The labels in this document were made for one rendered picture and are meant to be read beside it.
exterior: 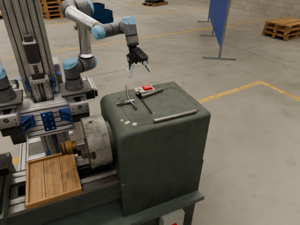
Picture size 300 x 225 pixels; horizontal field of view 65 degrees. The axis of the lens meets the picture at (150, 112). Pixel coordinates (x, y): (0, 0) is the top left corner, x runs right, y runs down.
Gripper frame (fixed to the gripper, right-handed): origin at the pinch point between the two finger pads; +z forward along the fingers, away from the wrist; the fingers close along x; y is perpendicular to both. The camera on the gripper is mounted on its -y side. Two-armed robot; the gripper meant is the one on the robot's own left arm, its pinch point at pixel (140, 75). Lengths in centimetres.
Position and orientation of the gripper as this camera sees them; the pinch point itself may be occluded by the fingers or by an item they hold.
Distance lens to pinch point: 150.1
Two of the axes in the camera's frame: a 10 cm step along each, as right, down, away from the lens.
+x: -8.4, 3.4, -4.3
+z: 1.6, 9.0, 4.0
